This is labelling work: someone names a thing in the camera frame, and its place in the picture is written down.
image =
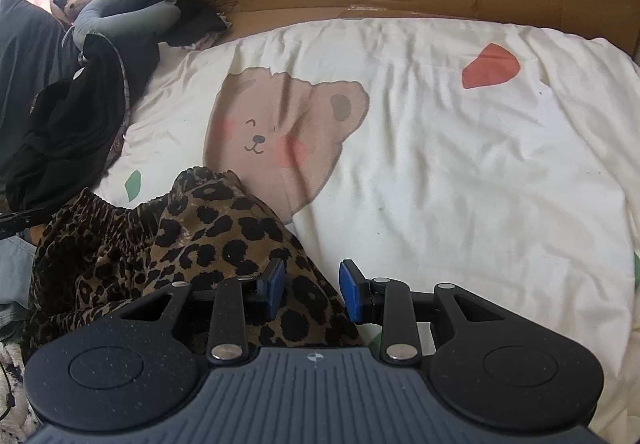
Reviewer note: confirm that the small black cloth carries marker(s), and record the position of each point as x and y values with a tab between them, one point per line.
197	21

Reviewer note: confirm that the dark grey cushion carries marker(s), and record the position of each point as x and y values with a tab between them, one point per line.
30	53

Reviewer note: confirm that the patterned rug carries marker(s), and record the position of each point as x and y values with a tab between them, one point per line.
15	424

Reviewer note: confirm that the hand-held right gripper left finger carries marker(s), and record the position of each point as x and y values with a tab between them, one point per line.
274	289

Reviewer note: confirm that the grey plush pillow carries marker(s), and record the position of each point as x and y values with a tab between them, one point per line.
125	18

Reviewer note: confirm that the black garment with patterned trim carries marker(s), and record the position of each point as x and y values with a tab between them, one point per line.
75	133

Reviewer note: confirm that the blue jeans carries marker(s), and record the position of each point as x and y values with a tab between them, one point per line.
15	274

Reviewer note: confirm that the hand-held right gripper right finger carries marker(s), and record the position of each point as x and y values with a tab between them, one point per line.
350	291

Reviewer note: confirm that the stuffed toy with cap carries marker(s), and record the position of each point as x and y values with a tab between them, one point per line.
75	1

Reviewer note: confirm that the white bear print blanket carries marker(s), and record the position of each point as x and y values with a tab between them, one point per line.
450	148

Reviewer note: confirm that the leopard print garment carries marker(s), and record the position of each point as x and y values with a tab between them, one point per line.
225	224

